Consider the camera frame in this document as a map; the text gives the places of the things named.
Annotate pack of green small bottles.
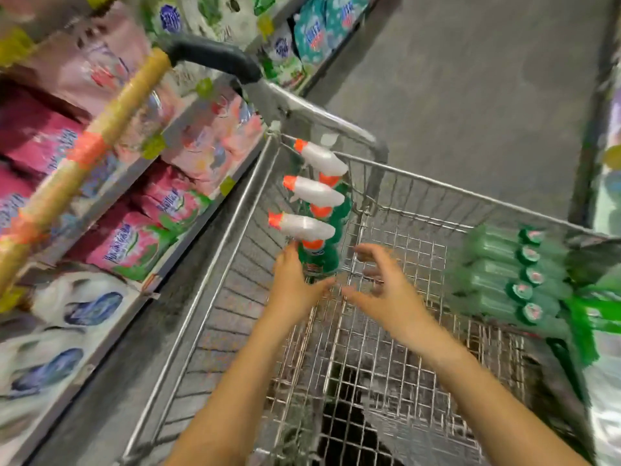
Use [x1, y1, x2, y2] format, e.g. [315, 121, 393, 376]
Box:
[446, 222, 576, 338]

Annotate grey shopping cart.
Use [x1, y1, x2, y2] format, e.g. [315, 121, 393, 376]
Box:
[0, 34, 621, 466]

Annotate person's left hand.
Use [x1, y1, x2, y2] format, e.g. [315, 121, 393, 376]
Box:
[264, 242, 336, 326]

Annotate person's left forearm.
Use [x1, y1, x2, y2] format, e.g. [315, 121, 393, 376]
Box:
[165, 308, 314, 466]

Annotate store shelving with refill pouches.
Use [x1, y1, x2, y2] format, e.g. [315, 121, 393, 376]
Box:
[0, 0, 380, 466]

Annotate row of teal blue pouches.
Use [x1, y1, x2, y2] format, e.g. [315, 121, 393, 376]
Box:
[291, 0, 376, 66]

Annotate stack of pink detergent pouches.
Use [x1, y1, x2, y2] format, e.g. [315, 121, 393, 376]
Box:
[0, 14, 270, 284]

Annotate person's right forearm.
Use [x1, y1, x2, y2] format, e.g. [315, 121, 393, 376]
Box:
[406, 323, 590, 466]

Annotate stack of white blue pouches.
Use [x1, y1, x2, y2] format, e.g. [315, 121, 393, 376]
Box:
[0, 265, 149, 435]

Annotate row of green white pouches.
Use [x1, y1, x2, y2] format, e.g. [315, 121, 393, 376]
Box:
[146, 0, 309, 90]

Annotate person's right hand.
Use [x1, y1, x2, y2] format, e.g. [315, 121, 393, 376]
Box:
[342, 242, 438, 350]

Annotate large green white cleaner pouch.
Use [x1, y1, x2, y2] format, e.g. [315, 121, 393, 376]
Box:
[565, 294, 621, 445]
[565, 232, 621, 299]

